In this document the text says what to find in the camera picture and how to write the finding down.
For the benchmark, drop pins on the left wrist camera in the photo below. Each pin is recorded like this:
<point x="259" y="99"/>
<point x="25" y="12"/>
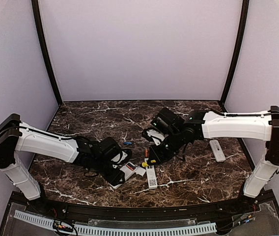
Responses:
<point x="122" y="158"/>

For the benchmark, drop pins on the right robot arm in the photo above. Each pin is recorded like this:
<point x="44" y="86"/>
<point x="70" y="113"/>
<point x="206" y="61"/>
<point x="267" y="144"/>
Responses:
<point x="201" y="125"/>

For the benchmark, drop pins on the slim white remote control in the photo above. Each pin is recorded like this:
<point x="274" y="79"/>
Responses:
<point x="151" y="177"/>

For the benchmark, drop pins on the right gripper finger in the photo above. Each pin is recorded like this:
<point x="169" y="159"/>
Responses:
<point x="155" y="162"/>
<point x="151" y="155"/>

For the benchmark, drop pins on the white remote at right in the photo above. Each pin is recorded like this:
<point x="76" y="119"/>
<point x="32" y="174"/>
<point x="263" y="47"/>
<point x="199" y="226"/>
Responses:
<point x="217" y="151"/>

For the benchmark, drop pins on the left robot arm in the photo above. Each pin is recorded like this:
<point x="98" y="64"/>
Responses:
<point x="15" y="136"/>

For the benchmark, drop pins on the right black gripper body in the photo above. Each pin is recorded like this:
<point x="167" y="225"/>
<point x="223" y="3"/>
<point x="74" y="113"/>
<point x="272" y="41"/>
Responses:
<point x="167" y="152"/>

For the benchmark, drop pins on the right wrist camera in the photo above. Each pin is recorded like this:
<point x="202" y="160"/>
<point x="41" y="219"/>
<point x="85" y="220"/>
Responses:
<point x="153" y="135"/>

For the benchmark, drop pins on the white slotted cable duct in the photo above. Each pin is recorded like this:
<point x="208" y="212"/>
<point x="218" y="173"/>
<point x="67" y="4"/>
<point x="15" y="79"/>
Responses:
<point x="96" y="227"/>

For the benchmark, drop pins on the right black frame post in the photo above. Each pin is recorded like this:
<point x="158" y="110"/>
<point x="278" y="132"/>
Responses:
<point x="236" y="51"/>

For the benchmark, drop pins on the left black frame post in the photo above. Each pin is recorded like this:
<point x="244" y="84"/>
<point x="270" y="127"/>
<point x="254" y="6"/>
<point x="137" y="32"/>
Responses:
<point x="44" y="50"/>

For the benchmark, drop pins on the black frame post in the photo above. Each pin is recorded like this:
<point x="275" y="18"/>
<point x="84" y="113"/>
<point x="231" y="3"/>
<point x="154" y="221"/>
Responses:
<point x="44" y="50"/>
<point x="236" y="51"/>

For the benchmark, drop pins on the white TCL air-conditioner remote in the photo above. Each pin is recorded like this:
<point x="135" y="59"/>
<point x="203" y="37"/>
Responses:
<point x="128" y="173"/>

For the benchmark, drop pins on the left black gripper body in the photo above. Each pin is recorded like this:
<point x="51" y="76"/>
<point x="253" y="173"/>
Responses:
<point x="113" y="179"/>

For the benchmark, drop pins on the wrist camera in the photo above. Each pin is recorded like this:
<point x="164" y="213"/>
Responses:
<point x="153" y="135"/>
<point x="122" y="158"/>

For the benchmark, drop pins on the black front rail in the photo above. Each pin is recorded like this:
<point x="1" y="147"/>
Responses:
<point x="211" y="211"/>

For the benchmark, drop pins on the yellow handled screwdriver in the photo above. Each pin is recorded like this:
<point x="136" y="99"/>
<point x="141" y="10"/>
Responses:
<point x="145" y="164"/>

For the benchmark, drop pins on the white square battery cover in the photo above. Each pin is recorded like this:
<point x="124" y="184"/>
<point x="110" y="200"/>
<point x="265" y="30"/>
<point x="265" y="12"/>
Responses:
<point x="140" y="171"/>

